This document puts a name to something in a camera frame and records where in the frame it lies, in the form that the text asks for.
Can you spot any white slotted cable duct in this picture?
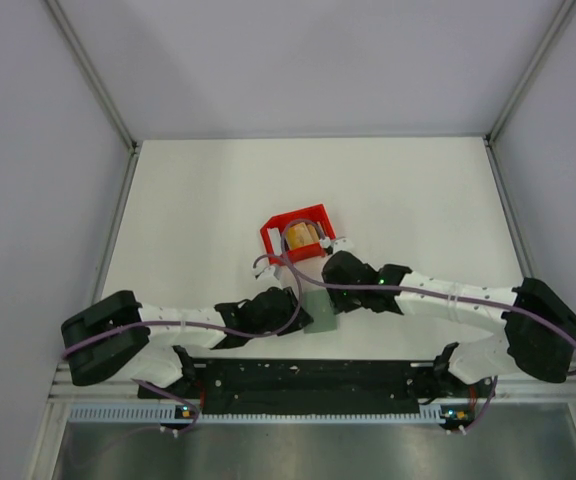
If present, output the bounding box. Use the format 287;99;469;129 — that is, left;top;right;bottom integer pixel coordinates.
69;404;178;423

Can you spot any aluminium frame rail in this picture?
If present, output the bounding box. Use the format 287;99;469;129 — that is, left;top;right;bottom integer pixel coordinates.
495;374;576;403

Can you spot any green leather card holder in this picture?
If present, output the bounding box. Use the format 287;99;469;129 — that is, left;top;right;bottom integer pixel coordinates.
302;289;338;334

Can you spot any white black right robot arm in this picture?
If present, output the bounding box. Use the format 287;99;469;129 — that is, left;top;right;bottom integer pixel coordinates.
322;251;576;396

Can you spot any red plastic card tray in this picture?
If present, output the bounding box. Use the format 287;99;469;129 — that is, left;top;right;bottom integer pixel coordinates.
259;204;336;263

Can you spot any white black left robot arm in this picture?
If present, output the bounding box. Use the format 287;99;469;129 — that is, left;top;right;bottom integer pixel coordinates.
61;287;314;397

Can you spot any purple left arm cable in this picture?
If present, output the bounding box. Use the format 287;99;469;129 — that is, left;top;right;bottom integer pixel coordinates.
61;252;303;426

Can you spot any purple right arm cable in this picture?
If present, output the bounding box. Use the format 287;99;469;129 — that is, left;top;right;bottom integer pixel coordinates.
280;218;576;435

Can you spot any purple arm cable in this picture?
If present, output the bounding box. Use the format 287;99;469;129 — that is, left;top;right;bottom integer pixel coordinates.
280;218;576;435
61;252;303;426

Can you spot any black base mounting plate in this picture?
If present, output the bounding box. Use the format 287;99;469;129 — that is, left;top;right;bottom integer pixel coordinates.
166;358;492;415

